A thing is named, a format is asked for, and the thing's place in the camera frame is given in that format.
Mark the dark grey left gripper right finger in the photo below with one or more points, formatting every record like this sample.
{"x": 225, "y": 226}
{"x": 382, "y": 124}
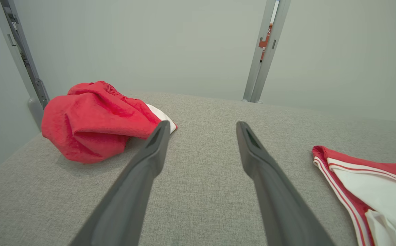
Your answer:
{"x": 273, "y": 191}

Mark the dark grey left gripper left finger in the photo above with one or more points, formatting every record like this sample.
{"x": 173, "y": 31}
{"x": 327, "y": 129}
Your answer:
{"x": 140, "y": 177}

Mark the red shorts with white stripe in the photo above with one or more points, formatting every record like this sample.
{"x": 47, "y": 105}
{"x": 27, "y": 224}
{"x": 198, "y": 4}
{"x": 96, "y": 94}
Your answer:
{"x": 92, "y": 126}

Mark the red white striped jersey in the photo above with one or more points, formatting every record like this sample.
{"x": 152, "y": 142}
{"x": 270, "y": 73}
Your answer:
{"x": 382, "y": 191}

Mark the red printed sign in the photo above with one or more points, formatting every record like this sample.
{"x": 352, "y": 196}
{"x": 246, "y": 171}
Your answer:
{"x": 263, "y": 42}

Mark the grey double metal post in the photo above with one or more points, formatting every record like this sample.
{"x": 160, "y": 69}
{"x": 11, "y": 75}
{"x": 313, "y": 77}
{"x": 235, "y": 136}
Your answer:
{"x": 256, "y": 78}

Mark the grey metal frame with curved leg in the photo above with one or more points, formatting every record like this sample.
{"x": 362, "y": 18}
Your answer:
{"x": 20, "y": 51}

